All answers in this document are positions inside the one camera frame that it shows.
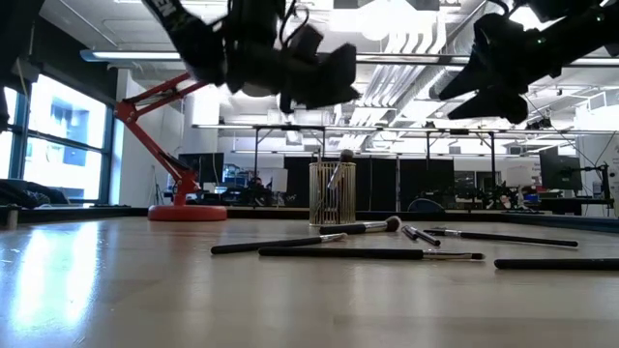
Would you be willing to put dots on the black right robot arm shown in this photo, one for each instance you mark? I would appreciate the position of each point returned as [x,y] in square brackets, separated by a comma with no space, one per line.
[580,34]

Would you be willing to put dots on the grey post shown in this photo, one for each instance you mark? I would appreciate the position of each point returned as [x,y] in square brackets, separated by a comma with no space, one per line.
[11,217]

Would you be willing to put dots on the black round-head makeup brush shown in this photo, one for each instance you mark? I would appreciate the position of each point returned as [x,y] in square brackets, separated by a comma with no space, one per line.
[346,154]

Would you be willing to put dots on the white board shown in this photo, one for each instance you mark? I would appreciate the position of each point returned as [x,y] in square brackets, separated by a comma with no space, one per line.
[278,180]

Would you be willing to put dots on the red desk lamp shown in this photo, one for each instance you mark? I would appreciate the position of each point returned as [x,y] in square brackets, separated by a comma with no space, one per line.
[186,212]

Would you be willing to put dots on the person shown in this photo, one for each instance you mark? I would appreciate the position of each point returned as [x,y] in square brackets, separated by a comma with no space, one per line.
[256,189]

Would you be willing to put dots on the black aluminium table frame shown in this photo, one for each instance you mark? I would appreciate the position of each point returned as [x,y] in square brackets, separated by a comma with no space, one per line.
[271,212]

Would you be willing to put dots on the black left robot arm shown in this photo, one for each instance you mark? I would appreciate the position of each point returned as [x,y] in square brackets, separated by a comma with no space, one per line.
[193,38]

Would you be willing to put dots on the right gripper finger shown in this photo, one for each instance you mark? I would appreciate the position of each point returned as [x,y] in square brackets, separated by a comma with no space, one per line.
[483,77]
[503,108]

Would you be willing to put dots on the black bag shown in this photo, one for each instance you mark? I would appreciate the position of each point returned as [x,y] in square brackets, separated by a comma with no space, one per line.
[29,193]

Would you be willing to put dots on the black computer monitor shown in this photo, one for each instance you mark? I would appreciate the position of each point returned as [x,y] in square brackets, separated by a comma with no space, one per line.
[203,166]
[561,171]

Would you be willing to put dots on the large powder makeup brush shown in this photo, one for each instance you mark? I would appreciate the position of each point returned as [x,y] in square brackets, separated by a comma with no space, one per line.
[358,228]

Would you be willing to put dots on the ceiling light strip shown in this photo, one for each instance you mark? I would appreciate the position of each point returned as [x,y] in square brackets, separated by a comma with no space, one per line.
[130,55]

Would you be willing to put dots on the large window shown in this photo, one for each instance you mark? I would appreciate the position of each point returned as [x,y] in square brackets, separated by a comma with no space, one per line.
[63,140]

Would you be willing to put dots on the black chair back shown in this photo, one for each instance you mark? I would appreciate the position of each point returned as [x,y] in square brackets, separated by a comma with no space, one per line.
[425,205]

